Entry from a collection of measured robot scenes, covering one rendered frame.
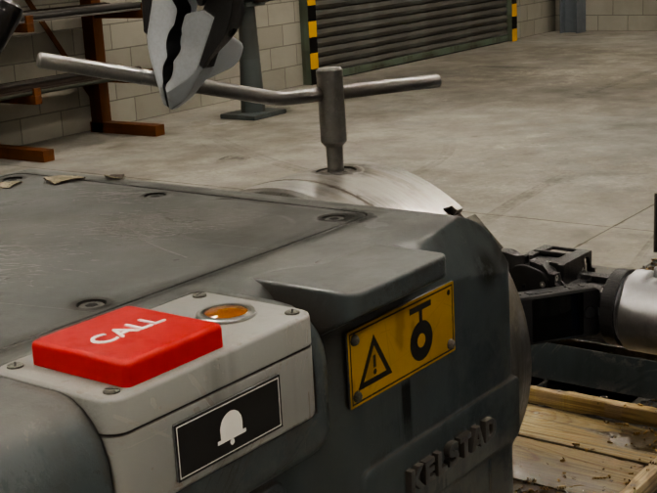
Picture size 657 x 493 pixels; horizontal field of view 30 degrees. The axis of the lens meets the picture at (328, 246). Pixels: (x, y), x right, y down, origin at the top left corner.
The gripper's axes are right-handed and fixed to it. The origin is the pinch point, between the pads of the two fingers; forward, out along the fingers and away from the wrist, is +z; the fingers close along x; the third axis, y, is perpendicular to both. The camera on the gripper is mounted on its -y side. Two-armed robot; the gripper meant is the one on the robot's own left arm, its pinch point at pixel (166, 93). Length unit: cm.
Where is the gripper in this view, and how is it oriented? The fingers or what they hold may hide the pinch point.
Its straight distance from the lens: 95.2
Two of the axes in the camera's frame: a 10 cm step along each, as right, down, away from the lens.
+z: -2.7, 8.4, 4.6
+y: 6.0, -2.3, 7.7
